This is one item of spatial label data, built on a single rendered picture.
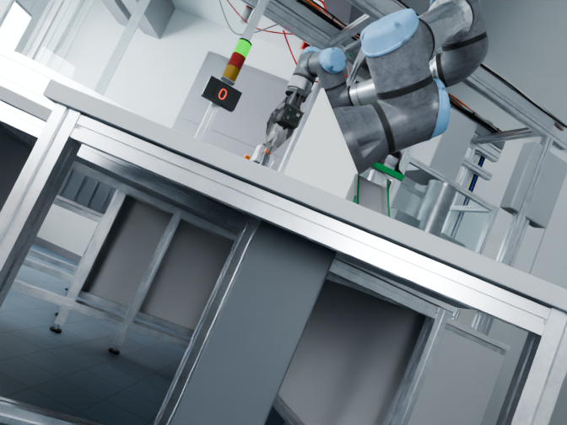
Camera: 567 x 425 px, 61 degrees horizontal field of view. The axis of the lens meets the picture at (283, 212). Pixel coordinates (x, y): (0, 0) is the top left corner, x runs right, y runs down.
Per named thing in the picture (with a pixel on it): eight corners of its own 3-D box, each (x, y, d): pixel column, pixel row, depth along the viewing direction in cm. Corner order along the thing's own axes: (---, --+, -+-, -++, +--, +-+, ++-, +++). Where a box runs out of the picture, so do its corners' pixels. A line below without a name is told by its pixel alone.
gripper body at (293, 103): (277, 118, 147) (293, 83, 149) (267, 122, 155) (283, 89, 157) (298, 130, 150) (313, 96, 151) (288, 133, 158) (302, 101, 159)
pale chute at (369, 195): (383, 234, 165) (391, 225, 162) (350, 217, 163) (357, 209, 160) (381, 186, 187) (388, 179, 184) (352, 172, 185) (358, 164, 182)
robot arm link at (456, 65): (497, 72, 134) (339, 115, 160) (488, 32, 131) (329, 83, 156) (494, 81, 125) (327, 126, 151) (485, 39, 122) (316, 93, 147)
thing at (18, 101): (454, 313, 158) (457, 304, 159) (-30, 84, 108) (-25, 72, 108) (293, 260, 290) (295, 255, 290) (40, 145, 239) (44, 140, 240)
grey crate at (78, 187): (106, 215, 316) (121, 184, 319) (8, 174, 295) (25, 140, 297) (105, 213, 355) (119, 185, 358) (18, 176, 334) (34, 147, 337)
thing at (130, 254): (386, 440, 315) (433, 318, 326) (48, 330, 241) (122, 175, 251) (358, 416, 351) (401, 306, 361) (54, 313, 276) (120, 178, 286)
